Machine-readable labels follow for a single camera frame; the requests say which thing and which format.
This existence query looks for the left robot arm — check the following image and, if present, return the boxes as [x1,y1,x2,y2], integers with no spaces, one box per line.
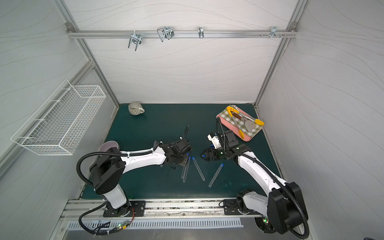
[76,139,192,210]

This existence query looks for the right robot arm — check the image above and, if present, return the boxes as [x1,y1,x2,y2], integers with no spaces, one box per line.
[201,146,310,240]

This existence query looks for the pink plastic tray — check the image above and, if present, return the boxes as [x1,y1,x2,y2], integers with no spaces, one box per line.
[216,104,265,142]

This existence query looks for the green white checkered cloth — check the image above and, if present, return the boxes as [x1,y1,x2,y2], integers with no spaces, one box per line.
[217,105,264,139]

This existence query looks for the striped ceramic cup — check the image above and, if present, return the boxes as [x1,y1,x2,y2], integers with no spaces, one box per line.
[128,102,145,116]

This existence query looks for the purple bowl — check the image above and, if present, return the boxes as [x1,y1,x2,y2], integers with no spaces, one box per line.
[99,141,120,152]

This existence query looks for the metal hook clamp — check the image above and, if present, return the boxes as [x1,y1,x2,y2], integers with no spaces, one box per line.
[157,26,175,42]
[260,27,287,39]
[128,32,142,51]
[198,27,204,39]

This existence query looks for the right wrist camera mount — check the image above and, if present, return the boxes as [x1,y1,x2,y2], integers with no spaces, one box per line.
[208,133,222,149]

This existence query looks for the yellow handled metal tongs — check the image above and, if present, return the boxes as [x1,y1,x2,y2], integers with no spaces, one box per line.
[226,105,265,140]

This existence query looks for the brown handled metal spatula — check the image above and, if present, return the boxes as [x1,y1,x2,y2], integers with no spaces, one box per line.
[233,113,257,133]

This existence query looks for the white slotted cable duct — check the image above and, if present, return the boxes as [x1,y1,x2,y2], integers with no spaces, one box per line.
[67,218,244,231]

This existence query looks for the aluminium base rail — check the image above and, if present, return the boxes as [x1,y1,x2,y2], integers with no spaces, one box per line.
[59,198,230,221]

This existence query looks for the white wire basket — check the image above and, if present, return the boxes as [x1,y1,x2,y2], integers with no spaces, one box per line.
[11,80,106,156]

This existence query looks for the aluminium top rail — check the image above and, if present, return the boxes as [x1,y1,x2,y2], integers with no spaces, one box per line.
[67,29,299,39]

